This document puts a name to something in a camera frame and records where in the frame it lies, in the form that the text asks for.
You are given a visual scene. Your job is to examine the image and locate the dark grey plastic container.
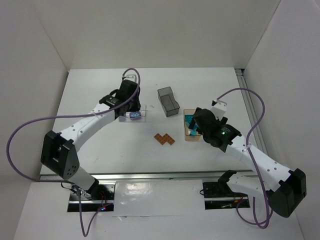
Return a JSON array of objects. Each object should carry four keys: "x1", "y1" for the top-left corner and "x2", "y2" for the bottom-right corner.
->
[{"x1": 157, "y1": 86, "x2": 180, "y2": 117}]

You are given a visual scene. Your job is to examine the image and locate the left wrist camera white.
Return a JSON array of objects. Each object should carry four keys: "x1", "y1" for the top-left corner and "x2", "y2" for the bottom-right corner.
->
[{"x1": 122, "y1": 74, "x2": 138, "y2": 83}]

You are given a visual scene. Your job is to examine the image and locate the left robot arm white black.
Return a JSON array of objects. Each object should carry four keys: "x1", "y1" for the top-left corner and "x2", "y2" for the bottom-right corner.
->
[{"x1": 40, "y1": 79, "x2": 141, "y2": 199}]

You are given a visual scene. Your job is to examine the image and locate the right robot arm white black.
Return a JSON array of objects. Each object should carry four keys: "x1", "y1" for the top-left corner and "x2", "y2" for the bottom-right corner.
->
[{"x1": 191, "y1": 107, "x2": 307, "y2": 218}]

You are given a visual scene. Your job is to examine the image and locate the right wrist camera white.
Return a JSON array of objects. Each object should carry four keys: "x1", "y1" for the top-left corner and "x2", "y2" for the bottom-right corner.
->
[{"x1": 210, "y1": 99, "x2": 227, "y2": 121}]

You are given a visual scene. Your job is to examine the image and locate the aluminium rail front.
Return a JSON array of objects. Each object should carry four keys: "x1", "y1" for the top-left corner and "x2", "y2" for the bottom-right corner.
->
[{"x1": 39, "y1": 170, "x2": 258, "y2": 182}]

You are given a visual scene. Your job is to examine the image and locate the amber plastic container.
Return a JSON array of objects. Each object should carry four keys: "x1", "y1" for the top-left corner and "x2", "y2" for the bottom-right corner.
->
[{"x1": 183, "y1": 109, "x2": 201, "y2": 141}]

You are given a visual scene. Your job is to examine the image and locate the long teal lego brick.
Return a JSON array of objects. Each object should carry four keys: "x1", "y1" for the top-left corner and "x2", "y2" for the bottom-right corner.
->
[{"x1": 184, "y1": 114, "x2": 193, "y2": 127}]

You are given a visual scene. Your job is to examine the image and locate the aluminium rail right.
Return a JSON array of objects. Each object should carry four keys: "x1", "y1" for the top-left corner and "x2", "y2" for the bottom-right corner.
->
[{"x1": 234, "y1": 68, "x2": 268, "y2": 154}]

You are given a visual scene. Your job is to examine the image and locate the clear plastic container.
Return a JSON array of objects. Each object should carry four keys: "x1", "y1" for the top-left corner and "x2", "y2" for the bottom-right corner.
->
[{"x1": 118, "y1": 104, "x2": 147, "y2": 123}]

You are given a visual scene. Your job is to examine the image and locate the small teal lego brick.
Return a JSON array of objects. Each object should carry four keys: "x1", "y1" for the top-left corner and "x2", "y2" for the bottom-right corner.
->
[{"x1": 188, "y1": 129, "x2": 199, "y2": 136}]

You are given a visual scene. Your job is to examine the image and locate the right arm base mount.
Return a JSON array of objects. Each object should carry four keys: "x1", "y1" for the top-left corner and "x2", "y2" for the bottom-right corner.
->
[{"x1": 199, "y1": 182, "x2": 250, "y2": 210}]

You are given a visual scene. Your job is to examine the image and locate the purple lego brick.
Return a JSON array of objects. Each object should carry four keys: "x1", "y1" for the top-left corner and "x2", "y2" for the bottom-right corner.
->
[{"x1": 118, "y1": 116, "x2": 128, "y2": 122}]

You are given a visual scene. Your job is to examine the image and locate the orange flat lego plate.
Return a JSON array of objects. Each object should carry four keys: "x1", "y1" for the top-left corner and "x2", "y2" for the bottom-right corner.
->
[{"x1": 154, "y1": 133, "x2": 175, "y2": 145}]

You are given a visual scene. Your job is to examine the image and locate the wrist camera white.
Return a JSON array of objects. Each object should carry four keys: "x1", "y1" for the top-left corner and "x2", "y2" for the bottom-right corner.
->
[
  {"x1": 122, "y1": 74, "x2": 138, "y2": 83},
  {"x1": 210, "y1": 99, "x2": 227, "y2": 121}
]

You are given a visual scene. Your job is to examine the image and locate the aluminium rail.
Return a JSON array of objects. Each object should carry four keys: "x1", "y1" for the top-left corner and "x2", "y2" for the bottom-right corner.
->
[
  {"x1": 39, "y1": 170, "x2": 258, "y2": 182},
  {"x1": 234, "y1": 68, "x2": 268, "y2": 154}
]

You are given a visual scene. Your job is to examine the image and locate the purple rounded printed lego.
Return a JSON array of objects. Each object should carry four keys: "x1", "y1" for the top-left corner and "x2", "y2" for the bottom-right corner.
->
[{"x1": 129, "y1": 111, "x2": 142, "y2": 121}]

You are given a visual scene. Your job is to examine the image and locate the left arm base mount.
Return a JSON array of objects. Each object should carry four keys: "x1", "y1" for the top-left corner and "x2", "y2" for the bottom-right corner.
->
[{"x1": 60, "y1": 182, "x2": 116, "y2": 213}]

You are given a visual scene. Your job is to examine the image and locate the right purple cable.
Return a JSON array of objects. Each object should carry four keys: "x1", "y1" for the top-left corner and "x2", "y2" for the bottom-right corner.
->
[{"x1": 212, "y1": 87, "x2": 274, "y2": 229}]

